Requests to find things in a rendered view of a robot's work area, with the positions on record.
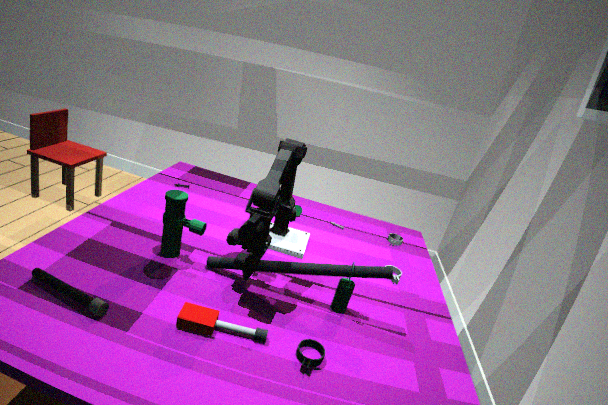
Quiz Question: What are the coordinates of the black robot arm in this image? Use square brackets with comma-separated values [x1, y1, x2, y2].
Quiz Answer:
[226, 138, 307, 250]

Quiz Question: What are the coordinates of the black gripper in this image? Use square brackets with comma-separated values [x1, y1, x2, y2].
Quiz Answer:
[233, 232, 272, 281]

